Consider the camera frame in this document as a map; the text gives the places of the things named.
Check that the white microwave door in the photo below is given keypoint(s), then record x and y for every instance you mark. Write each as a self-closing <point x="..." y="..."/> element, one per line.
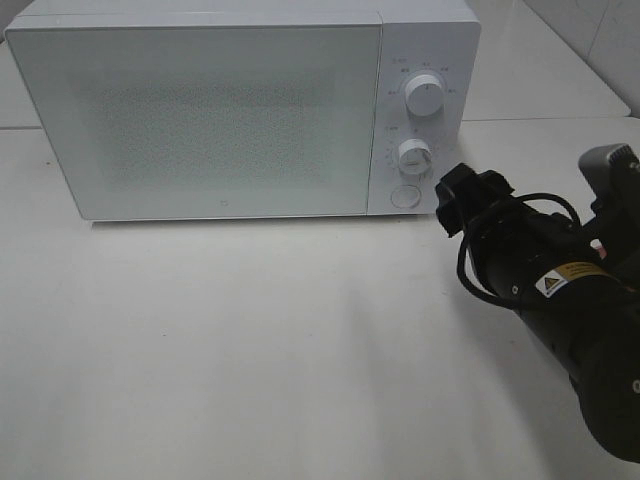
<point x="158" y="124"/>

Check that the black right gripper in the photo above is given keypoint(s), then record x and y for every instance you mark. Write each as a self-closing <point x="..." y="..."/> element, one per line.
<point x="508" y="242"/>

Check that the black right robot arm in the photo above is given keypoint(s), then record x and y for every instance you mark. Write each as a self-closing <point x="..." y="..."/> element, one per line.
<point x="589" y="321"/>

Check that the upper white power knob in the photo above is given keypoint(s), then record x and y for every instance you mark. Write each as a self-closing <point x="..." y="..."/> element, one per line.
<point x="424" y="94"/>

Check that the lower white timer knob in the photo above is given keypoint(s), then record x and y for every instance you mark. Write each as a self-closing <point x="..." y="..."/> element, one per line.
<point x="414" y="157"/>

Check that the white microwave oven body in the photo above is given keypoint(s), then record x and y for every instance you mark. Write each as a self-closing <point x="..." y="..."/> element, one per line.
<point x="202" y="110"/>

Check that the round white door button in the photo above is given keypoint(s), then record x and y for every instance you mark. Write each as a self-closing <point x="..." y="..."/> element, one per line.
<point x="406" y="197"/>

